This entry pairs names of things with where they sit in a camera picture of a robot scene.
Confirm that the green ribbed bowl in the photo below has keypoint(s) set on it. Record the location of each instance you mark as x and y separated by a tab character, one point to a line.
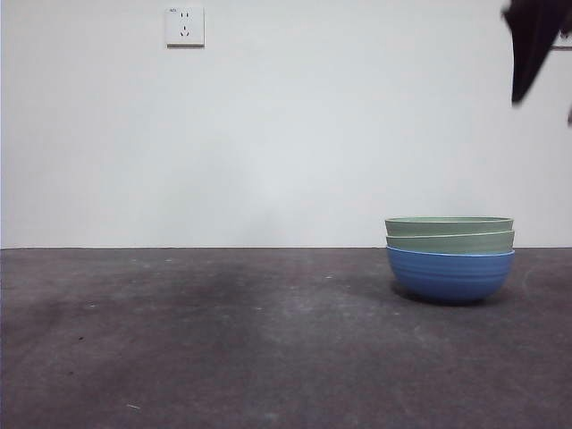
447	245
447	227

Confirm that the blue ribbed bowl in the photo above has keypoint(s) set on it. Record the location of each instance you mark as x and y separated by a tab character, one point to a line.
449	279

